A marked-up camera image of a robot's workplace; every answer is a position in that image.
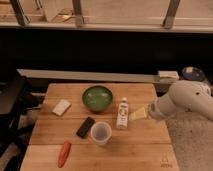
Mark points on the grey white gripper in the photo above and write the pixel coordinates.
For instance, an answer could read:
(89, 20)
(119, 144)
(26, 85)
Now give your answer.
(153, 110)

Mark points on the green ceramic bowl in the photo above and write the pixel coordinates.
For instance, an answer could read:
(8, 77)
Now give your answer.
(97, 98)

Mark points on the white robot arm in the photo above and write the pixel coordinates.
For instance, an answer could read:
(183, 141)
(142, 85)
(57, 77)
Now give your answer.
(182, 95)

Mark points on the white small bottle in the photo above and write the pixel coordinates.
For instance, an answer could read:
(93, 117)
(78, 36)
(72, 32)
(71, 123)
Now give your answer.
(122, 116)

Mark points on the clear plastic cup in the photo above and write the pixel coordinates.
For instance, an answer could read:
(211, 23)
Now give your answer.
(101, 132)

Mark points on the white box on shelf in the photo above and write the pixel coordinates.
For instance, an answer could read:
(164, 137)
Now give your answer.
(168, 75)

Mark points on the black rectangular block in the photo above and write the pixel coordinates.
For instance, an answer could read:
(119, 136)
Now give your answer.
(85, 127)

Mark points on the dark blue plate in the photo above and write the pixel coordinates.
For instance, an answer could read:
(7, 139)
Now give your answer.
(193, 74)

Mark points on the wooden cutting board table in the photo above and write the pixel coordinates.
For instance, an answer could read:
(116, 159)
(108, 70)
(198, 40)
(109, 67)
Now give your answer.
(69, 137)

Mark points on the white sponge block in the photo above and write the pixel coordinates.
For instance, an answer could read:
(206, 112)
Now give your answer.
(61, 107)

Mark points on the orange red carrot toy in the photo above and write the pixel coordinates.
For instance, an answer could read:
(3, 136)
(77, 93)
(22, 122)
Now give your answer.
(63, 155)

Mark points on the long white rail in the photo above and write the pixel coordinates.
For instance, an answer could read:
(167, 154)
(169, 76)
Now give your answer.
(95, 76)

